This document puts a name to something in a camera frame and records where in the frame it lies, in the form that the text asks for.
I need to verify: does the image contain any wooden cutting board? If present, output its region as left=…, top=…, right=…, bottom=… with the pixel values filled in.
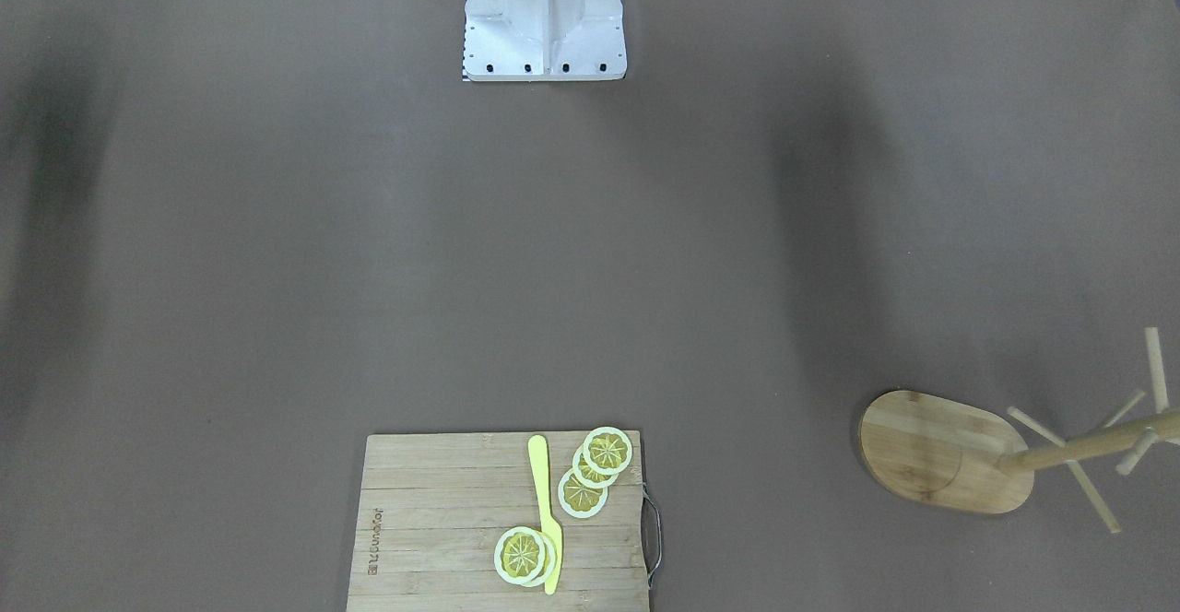
left=347, top=429, right=661, bottom=611

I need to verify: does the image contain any lemon slice under knife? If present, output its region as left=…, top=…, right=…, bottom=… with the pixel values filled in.
left=522, top=533, right=558, bottom=588

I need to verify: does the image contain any lemon slice front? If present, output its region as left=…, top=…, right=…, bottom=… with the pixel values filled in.
left=493, top=525, right=544, bottom=586

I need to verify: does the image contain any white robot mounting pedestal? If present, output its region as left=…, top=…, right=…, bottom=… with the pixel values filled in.
left=461, top=0, right=628, bottom=83

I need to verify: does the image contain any wooden cup rack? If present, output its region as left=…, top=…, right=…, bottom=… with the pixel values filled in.
left=856, top=327, right=1179, bottom=534

